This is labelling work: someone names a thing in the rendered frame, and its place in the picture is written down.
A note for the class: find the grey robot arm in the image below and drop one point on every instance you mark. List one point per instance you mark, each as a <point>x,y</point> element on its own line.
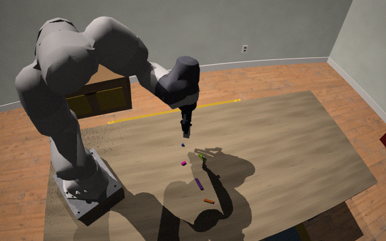
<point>65,61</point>

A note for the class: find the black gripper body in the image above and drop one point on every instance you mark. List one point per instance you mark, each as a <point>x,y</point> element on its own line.
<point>187,108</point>

